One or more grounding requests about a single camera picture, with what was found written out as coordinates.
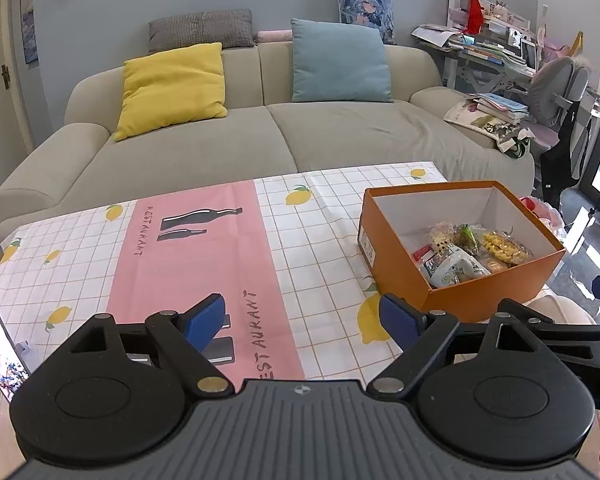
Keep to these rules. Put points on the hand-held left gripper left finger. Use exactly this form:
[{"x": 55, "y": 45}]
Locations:
[{"x": 202, "y": 322}]

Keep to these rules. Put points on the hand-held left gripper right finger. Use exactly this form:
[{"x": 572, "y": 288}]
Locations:
[{"x": 400, "y": 321}]

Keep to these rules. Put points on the long red snack packet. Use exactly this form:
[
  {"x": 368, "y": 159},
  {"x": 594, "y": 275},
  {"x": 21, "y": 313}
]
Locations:
[{"x": 421, "y": 255}]

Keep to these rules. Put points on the white barcode snack packet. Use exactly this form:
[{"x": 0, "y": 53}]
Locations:
[{"x": 460, "y": 269}]

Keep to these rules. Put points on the orange cardboard box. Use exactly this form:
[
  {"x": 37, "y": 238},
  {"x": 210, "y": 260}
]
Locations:
[{"x": 480, "y": 300}]

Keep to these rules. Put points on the clear popcorn packet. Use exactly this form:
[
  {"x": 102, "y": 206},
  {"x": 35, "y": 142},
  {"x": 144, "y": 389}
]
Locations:
[{"x": 440, "y": 236}]

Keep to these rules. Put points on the gold snack packet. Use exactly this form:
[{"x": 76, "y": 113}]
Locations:
[{"x": 496, "y": 265}]

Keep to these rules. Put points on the yellow crispy noodle packet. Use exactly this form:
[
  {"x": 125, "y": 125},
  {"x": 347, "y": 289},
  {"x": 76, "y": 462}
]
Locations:
[{"x": 505, "y": 247}]

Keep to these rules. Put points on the green triangular snack packet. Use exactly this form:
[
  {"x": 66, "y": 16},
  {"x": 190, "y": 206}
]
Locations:
[{"x": 466, "y": 239}]

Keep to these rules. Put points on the cream stool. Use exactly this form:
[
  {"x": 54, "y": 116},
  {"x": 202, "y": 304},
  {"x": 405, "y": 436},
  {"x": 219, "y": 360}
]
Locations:
[{"x": 565, "y": 310}]

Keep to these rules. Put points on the black garment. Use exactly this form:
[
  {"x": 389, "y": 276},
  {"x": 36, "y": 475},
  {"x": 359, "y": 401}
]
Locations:
[{"x": 565, "y": 155}]

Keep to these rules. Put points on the white phone stand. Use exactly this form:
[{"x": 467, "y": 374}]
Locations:
[{"x": 24, "y": 355}]

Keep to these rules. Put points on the beige sofa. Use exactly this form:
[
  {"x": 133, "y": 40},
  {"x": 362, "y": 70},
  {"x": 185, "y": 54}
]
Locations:
[{"x": 355, "y": 130}]

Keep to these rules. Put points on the smartphone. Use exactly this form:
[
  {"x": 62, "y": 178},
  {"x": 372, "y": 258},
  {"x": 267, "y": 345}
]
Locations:
[{"x": 0, "y": 355}]

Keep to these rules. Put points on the stack of magazines on sofa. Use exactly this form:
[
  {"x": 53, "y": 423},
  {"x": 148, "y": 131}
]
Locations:
[{"x": 485, "y": 122}]

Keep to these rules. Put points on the grey office chair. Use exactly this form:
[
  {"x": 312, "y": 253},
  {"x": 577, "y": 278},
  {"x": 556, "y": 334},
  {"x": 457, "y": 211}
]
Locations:
[{"x": 555, "y": 87}]

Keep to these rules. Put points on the stack of books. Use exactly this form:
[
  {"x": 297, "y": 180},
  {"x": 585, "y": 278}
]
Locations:
[{"x": 502, "y": 105}]

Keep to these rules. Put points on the yellow cushion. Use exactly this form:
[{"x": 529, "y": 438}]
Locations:
[{"x": 170, "y": 87}]

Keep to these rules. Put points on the grey desk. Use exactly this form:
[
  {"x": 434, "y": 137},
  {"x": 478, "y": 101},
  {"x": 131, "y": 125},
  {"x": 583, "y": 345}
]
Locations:
[{"x": 480, "y": 75}]

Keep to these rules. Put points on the desk monitor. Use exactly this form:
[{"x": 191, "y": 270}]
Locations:
[{"x": 529, "y": 52}]

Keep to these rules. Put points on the teal cushion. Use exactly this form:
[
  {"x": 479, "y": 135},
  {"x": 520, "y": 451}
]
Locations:
[{"x": 337, "y": 62}]

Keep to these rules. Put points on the grey checked cushion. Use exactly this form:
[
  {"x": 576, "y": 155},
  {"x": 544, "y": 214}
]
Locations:
[{"x": 200, "y": 30}]

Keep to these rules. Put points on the pink bolster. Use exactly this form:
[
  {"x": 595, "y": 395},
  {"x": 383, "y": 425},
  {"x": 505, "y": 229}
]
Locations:
[{"x": 274, "y": 36}]

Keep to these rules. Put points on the red paper bag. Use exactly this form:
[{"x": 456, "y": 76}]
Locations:
[{"x": 475, "y": 12}]

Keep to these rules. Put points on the figure print pillow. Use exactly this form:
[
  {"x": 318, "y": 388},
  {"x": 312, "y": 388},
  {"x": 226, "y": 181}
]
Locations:
[{"x": 365, "y": 10}]

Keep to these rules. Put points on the door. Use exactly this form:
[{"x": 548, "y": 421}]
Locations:
[{"x": 0, "y": 25}]

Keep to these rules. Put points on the wall poster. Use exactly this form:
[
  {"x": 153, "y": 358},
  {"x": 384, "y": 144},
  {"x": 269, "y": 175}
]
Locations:
[{"x": 30, "y": 30}]

